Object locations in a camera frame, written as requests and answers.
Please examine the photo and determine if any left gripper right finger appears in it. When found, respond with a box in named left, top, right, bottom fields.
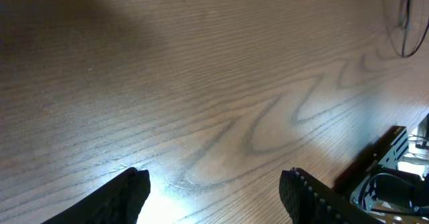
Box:
left=279, top=168, right=381, bottom=224

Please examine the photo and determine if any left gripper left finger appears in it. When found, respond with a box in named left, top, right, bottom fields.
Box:
left=44, top=167, right=151, bottom=224

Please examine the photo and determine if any long black cable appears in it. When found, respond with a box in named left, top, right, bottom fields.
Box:
left=381, top=0, right=429, bottom=58

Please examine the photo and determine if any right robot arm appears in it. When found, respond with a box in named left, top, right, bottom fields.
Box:
left=350, top=166, right=428, bottom=217

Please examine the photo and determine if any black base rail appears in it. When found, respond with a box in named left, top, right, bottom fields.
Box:
left=332, top=125, right=409, bottom=203

